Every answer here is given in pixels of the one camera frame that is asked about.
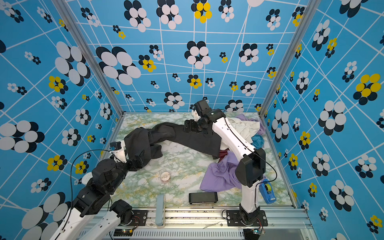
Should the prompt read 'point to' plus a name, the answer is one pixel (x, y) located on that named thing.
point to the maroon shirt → (222, 153)
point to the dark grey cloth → (139, 141)
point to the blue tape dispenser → (266, 190)
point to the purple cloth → (221, 176)
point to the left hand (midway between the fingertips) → (137, 150)
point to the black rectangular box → (197, 198)
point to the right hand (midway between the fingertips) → (190, 130)
